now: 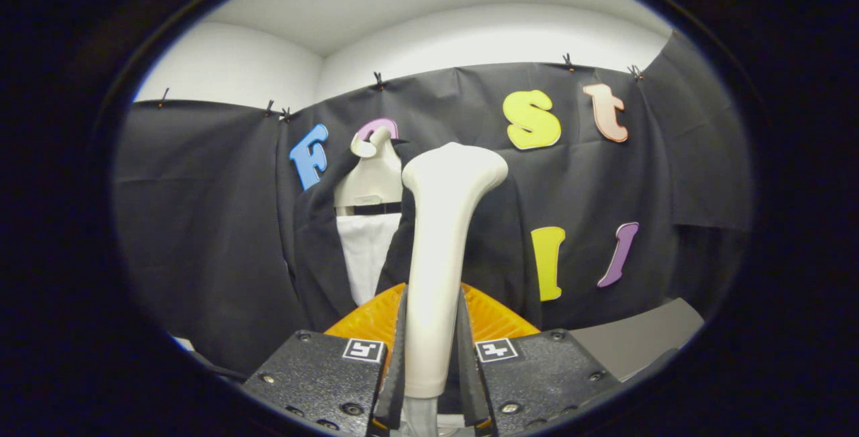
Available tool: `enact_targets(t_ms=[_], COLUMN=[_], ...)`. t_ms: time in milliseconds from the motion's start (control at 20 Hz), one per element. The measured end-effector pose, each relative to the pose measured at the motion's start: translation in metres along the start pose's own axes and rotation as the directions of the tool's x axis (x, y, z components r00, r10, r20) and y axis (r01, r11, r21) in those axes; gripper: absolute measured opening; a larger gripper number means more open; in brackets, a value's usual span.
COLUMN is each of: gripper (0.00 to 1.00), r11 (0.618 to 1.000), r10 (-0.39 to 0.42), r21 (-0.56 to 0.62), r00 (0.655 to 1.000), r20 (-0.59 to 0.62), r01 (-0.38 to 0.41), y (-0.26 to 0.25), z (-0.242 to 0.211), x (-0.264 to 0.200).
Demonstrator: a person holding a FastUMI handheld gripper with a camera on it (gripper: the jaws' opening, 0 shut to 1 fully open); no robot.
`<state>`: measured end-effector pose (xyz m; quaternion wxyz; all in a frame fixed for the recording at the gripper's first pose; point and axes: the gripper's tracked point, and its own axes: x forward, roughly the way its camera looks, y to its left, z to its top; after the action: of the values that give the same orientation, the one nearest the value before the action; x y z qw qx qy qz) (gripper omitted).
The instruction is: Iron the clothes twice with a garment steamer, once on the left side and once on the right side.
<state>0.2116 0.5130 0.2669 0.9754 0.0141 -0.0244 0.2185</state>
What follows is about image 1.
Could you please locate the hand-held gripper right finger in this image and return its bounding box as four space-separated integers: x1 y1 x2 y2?
458 283 621 437

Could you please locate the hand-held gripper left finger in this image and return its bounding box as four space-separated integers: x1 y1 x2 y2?
242 283 409 437

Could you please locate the black backdrop cloth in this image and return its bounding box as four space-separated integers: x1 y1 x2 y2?
113 31 752 377

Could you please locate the white shirt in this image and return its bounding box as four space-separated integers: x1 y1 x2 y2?
336 212 402 307

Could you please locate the grey cabinet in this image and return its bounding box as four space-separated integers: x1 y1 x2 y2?
570 298 705 382

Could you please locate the white clothes hanger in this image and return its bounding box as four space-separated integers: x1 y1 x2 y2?
334 126 405 216

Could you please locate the black suit jacket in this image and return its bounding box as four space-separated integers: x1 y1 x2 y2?
293 140 543 334

